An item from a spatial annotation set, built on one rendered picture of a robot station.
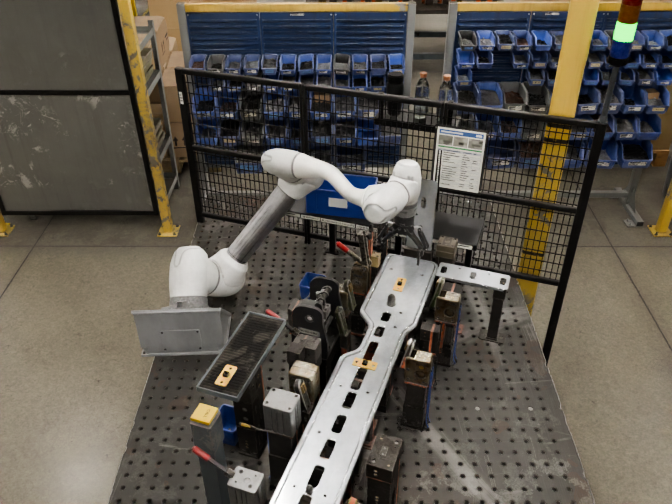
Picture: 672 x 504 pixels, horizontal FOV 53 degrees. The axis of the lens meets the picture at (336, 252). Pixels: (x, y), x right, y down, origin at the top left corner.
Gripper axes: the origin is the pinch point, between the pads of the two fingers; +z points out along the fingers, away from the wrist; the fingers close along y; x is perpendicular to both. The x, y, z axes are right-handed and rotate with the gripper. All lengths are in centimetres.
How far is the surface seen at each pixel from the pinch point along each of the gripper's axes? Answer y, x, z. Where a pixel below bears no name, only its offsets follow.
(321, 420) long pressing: -6, -75, 14
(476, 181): 19, 54, -8
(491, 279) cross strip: 34.0, 15.2, 13.1
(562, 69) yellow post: 45, 58, -60
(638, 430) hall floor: 114, 50, 113
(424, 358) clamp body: 19.4, -41.8, 8.9
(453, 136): 7, 54, -28
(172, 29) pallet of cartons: -304, 334, 39
